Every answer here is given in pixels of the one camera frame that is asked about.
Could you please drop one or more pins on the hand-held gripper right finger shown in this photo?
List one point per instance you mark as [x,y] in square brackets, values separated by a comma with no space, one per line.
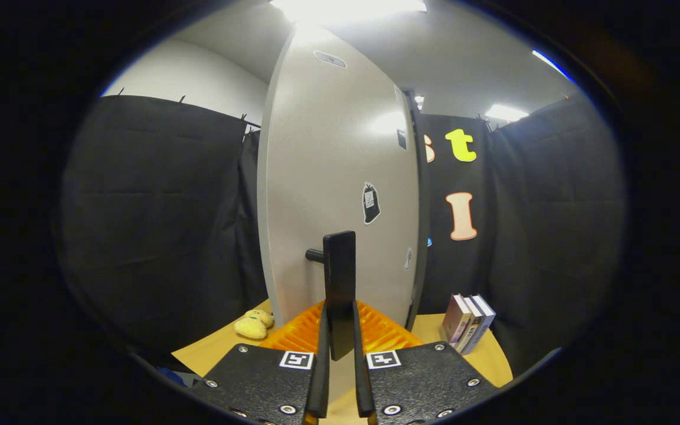
[362,383]

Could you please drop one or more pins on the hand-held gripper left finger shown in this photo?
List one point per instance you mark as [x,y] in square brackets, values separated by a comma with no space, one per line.
[319,383]

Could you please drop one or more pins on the beige cabinet door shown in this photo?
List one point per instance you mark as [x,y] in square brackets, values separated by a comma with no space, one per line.
[316,159]

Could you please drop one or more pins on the maroon cover book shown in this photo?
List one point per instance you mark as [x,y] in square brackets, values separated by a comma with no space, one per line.
[455,319]

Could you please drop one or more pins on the long ceiling light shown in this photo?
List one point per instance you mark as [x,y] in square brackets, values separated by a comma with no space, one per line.
[552,64]

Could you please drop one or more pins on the yellow plush toy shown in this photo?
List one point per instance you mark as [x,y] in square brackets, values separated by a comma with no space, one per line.
[252,324]

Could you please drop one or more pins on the large ceiling light panel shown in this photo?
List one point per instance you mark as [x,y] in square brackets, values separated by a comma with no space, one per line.
[346,7]

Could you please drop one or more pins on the blue grey cover book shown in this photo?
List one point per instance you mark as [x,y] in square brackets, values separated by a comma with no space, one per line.
[483,323]

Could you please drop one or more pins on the small ceiling light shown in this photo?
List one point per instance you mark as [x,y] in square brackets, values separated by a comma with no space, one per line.
[505,112]
[419,101]

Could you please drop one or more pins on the dark grey cabinet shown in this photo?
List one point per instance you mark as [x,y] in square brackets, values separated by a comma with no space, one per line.
[422,248]

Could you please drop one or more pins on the white spine book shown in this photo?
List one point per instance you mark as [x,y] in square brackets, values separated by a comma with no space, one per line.
[470,327]

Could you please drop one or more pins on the black backdrop cloth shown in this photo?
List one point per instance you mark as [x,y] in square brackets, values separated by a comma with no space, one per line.
[157,218]

